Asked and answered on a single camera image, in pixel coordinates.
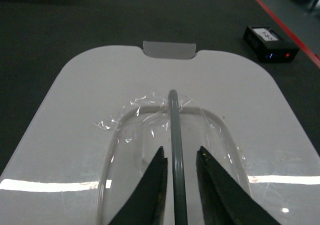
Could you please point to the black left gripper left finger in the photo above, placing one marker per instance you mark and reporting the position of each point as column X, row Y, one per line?
column 146, row 205

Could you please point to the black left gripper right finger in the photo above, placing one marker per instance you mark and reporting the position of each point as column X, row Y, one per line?
column 223, row 200

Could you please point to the grey lid handle bar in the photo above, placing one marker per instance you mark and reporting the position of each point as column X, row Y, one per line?
column 178, row 174

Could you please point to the white plastic container lid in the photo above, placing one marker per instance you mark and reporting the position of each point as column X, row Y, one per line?
column 106, row 115

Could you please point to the black electronic box with leds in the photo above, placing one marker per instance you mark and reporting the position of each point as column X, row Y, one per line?
column 268, row 46

